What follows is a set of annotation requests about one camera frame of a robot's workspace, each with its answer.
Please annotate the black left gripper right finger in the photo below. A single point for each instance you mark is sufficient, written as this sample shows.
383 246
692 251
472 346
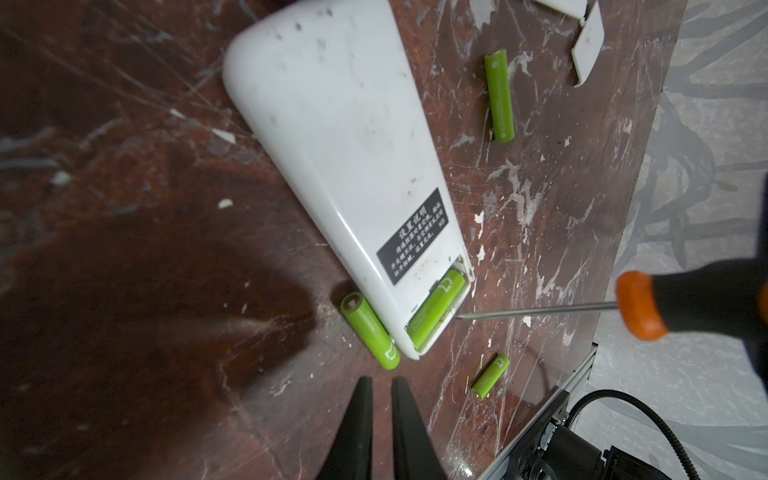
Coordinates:
414 456

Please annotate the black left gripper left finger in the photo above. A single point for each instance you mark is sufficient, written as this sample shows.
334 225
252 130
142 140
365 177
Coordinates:
350 456

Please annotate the green battery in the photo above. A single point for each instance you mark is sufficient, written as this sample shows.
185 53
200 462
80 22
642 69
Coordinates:
490 376
425 324
500 101
361 316

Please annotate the orange black small tool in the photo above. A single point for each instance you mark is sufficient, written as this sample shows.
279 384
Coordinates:
727 297

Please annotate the red white remote control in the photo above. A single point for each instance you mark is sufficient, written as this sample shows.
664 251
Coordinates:
327 90

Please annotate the small white battery cover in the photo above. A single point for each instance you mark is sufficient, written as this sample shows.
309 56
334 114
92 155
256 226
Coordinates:
589 44

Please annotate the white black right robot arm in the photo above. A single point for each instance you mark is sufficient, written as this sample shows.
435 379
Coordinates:
549 451

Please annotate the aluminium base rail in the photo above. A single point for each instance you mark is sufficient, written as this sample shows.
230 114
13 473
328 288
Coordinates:
540 420

